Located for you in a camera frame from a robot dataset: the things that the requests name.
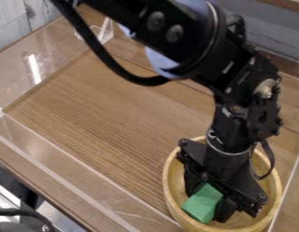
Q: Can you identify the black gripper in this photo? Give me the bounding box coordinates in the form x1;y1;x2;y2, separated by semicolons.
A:
176;136;270;223

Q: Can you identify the green rectangular block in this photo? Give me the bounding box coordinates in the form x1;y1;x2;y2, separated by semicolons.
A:
182;183;224;224

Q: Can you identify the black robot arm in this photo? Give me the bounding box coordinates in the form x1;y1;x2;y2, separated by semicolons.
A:
51;0;283;223

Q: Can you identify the brown wooden bowl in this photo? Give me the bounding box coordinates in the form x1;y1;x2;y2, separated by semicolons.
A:
163;136;282;232

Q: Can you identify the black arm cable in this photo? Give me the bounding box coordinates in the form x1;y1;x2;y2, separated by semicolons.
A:
247;140;278;181

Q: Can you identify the clear acrylic enclosure wall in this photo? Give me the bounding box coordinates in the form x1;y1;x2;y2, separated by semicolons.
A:
0;10;299;232

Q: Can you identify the grey metal frame part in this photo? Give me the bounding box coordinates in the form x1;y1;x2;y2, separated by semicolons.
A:
0;179;84;232

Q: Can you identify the black cable lower left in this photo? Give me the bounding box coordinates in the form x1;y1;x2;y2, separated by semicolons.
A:
0;208;56;232

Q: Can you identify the clear acrylic corner bracket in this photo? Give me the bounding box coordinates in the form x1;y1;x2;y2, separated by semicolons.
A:
72;17;114;44

